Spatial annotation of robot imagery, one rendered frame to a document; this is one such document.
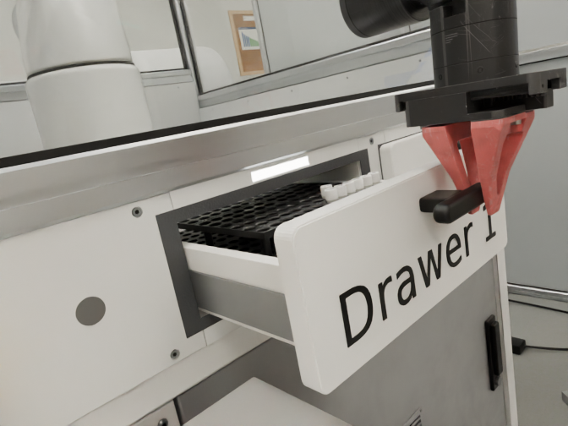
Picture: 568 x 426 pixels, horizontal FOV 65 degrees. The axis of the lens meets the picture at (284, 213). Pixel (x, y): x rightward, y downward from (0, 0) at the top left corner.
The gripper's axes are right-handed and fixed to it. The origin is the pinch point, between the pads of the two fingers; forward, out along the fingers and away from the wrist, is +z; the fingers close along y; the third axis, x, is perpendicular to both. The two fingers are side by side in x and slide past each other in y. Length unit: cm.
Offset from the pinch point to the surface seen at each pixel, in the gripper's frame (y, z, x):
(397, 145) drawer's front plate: 17.1, -2.9, -15.8
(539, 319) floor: 43, 86, -146
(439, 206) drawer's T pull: 0.2, -1.3, 6.4
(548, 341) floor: 35, 87, -131
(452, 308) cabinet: 19.7, 26.9, -31.4
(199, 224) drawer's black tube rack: 23.4, 0.3, 11.1
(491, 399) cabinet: 19, 51, -43
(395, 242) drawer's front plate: 3.1, 1.1, 7.8
